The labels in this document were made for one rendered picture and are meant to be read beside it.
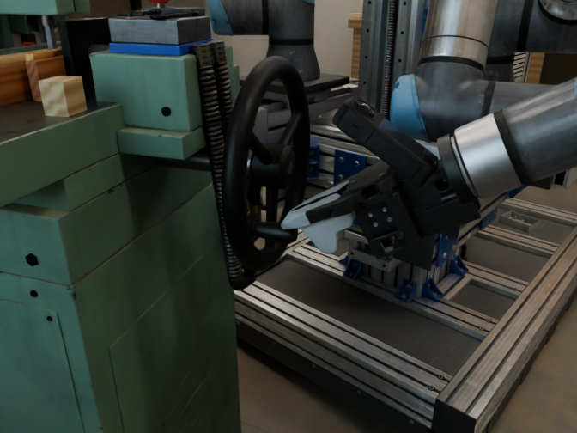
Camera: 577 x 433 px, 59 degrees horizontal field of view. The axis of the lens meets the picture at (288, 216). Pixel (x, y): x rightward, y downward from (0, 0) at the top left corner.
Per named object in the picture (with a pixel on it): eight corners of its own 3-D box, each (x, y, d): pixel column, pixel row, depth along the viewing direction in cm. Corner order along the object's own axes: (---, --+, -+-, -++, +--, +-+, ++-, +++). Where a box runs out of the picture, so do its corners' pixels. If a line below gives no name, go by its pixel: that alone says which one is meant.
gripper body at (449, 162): (370, 263, 53) (483, 225, 48) (333, 192, 52) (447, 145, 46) (381, 232, 60) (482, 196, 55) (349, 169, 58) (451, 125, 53)
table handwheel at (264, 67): (308, 15, 68) (324, 176, 89) (177, 13, 74) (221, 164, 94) (228, 153, 49) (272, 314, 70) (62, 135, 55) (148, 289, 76)
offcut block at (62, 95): (69, 117, 58) (63, 82, 56) (45, 116, 58) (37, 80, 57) (88, 110, 61) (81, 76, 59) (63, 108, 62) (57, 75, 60)
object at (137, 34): (180, 56, 60) (176, 5, 58) (102, 52, 63) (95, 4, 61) (227, 45, 71) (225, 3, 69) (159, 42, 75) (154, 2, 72)
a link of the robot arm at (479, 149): (494, 123, 44) (492, 104, 51) (444, 143, 46) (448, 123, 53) (526, 197, 46) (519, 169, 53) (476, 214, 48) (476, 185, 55)
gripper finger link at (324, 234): (293, 271, 58) (364, 246, 54) (268, 227, 57) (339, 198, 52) (300, 259, 61) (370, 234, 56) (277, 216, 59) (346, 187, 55)
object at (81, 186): (69, 211, 58) (63, 179, 56) (-67, 190, 64) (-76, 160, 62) (221, 127, 92) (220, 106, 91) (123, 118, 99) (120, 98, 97)
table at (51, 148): (62, 234, 44) (48, 167, 41) (-177, 192, 53) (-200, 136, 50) (287, 99, 96) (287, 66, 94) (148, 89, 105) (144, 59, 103)
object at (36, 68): (43, 101, 65) (35, 61, 63) (33, 100, 66) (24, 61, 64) (121, 81, 80) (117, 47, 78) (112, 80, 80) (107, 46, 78)
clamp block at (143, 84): (188, 133, 62) (182, 57, 59) (97, 125, 66) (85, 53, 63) (237, 108, 75) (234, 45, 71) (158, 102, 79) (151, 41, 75)
